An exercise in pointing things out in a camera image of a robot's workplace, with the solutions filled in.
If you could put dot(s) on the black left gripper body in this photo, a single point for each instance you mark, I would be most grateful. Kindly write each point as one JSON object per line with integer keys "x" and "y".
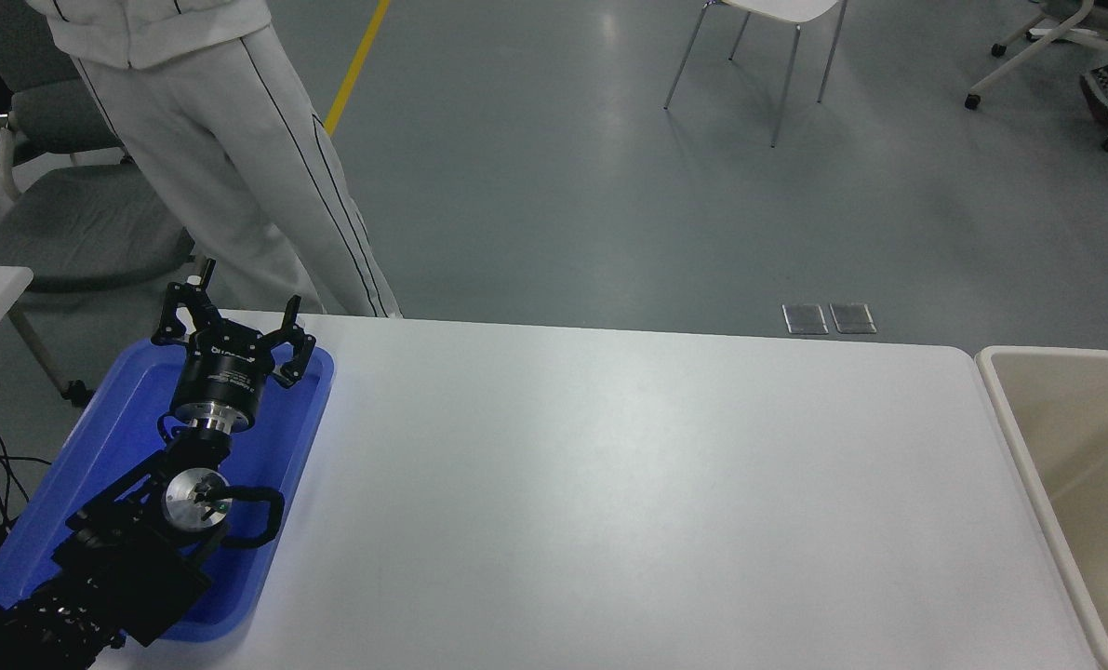
{"x": 221, "y": 372}

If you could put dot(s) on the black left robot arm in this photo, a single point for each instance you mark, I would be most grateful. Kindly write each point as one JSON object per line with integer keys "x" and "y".
{"x": 126, "y": 558}

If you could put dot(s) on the blue plastic tray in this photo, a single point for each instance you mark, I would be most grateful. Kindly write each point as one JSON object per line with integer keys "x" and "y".
{"x": 116, "y": 437}

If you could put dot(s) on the grey office chair with armrests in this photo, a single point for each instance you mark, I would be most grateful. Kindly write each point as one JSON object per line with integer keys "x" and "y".
{"x": 70, "y": 228}

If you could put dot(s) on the silver floor outlet plate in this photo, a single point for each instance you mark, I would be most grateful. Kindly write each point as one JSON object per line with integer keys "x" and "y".
{"x": 853, "y": 318}
{"x": 805, "y": 319}

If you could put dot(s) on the white chair with metal legs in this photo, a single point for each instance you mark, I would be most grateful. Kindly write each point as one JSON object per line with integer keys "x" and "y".
{"x": 777, "y": 7}

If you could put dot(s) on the white-framed wheeled chair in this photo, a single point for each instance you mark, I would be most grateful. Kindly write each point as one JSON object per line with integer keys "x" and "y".
{"x": 1028, "y": 46}

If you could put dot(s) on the large pale bin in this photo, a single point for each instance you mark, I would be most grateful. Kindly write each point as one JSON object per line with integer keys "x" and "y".
{"x": 1084, "y": 447}

